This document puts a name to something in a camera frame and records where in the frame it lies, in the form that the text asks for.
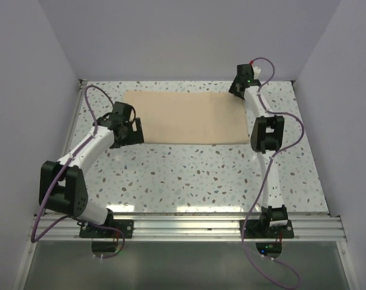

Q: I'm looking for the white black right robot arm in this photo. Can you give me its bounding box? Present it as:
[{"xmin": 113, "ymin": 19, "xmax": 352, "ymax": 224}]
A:
[{"xmin": 229, "ymin": 63, "xmax": 288, "ymax": 237}]

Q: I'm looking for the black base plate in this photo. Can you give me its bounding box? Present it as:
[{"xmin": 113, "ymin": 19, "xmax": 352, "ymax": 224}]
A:
[
  {"xmin": 239, "ymin": 219, "xmax": 295, "ymax": 239},
  {"xmin": 79, "ymin": 219, "xmax": 134, "ymax": 239}
]

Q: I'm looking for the beige cloth wrap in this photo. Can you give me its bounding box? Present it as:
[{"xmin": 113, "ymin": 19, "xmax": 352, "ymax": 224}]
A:
[{"xmin": 123, "ymin": 91, "xmax": 249, "ymax": 145}]

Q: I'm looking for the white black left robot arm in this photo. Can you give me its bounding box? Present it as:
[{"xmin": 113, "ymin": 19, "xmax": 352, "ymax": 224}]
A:
[{"xmin": 39, "ymin": 102, "xmax": 144, "ymax": 237}]

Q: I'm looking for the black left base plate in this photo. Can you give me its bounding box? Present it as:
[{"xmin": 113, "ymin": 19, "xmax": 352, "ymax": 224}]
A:
[{"xmin": 79, "ymin": 219, "xmax": 134, "ymax": 239}]

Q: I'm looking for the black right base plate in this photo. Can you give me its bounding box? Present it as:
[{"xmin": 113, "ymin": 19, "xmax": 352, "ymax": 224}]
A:
[{"xmin": 239, "ymin": 219, "xmax": 295, "ymax": 239}]

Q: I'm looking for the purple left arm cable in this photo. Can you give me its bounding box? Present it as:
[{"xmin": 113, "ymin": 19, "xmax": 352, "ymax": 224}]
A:
[{"xmin": 30, "ymin": 85, "xmax": 126, "ymax": 260}]

